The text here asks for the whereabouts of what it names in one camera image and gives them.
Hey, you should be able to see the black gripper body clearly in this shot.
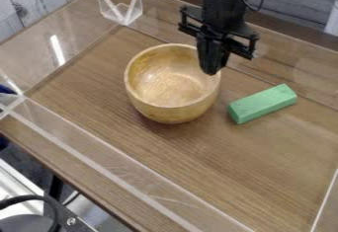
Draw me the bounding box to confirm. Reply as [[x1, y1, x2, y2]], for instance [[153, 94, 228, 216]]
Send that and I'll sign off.
[[178, 0, 259, 59]]

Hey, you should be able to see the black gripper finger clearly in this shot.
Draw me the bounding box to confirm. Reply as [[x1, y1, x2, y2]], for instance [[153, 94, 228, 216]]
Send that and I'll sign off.
[[196, 34, 216, 75], [212, 40, 230, 74]]

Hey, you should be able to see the light wooden bowl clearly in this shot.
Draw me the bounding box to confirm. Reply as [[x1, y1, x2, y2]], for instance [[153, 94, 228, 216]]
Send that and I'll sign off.
[[124, 43, 221, 124]]

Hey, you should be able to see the green rectangular block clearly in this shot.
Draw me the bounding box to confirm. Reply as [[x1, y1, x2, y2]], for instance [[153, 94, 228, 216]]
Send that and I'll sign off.
[[228, 84, 296, 124]]

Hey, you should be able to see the white object at right edge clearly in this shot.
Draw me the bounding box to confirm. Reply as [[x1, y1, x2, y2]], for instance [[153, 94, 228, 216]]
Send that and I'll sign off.
[[324, 0, 338, 37]]

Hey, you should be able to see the blue object behind acrylic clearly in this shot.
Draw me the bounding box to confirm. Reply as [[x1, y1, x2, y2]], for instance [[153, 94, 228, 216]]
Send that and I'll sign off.
[[0, 84, 17, 95]]

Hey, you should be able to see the black table leg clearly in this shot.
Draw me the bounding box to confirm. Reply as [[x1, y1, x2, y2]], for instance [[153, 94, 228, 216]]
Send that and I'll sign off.
[[49, 176, 63, 201]]

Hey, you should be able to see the clear acrylic enclosure wall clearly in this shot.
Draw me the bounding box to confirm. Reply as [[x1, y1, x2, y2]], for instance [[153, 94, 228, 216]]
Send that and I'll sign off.
[[0, 0, 338, 232]]

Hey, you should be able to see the black metal bracket with screw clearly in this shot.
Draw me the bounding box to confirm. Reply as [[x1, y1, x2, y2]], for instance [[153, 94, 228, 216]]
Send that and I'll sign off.
[[41, 202, 97, 232]]

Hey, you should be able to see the black cable loop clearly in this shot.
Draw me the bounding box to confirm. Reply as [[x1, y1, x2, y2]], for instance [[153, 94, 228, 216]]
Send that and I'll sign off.
[[0, 193, 62, 232]]

